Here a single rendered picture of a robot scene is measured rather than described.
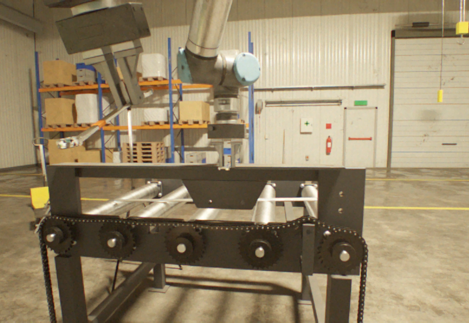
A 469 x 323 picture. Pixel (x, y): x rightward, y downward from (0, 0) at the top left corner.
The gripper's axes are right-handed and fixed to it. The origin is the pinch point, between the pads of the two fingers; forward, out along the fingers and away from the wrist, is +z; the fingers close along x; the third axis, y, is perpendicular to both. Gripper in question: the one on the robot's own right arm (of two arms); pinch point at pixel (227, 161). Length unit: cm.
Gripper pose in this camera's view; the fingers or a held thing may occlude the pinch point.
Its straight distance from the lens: 93.0
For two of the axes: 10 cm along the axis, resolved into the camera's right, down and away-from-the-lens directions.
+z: 0.1, 9.9, 1.1
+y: -1.5, 1.1, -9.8
